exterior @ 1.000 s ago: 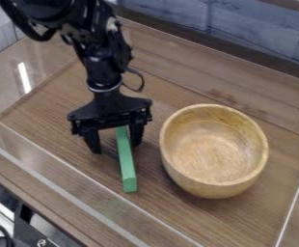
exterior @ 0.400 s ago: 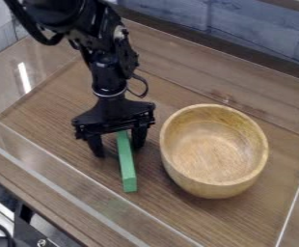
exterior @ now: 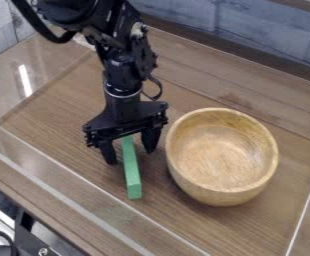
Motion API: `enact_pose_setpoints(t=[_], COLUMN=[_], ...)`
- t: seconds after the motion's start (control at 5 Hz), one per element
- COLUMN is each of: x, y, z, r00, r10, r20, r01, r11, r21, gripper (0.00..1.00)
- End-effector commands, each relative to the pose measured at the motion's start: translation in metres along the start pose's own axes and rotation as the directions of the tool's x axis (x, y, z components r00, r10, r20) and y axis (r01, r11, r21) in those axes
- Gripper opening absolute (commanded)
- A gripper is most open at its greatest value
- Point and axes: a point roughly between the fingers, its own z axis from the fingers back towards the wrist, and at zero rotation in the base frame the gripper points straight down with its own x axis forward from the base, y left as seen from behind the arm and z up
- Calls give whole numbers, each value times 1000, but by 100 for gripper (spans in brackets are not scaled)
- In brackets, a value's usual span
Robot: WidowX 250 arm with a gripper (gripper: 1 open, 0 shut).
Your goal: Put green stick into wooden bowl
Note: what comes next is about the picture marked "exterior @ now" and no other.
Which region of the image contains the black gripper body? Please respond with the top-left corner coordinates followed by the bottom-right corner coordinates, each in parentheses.
top-left (83, 97), bottom-right (169, 147)

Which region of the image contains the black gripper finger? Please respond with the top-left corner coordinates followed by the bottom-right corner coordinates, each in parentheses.
top-left (142, 128), bottom-right (162, 154)
top-left (99, 141), bottom-right (118, 165)

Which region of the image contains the green rectangular stick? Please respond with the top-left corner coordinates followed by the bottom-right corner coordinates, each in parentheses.
top-left (122, 136), bottom-right (143, 200)

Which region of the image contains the round wooden bowl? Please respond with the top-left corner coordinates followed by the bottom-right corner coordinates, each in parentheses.
top-left (166, 108), bottom-right (279, 207)

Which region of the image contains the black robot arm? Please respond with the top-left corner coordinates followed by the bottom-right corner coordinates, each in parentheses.
top-left (11, 0), bottom-right (169, 165)

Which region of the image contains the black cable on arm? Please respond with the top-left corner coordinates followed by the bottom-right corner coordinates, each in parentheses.
top-left (141, 75), bottom-right (165, 102)

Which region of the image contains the clear acrylic tray wall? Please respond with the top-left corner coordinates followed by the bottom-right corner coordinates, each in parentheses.
top-left (0, 116), bottom-right (206, 256)

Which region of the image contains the black table frame bracket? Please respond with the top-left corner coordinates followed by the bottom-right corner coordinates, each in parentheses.
top-left (15, 210), bottom-right (60, 256)

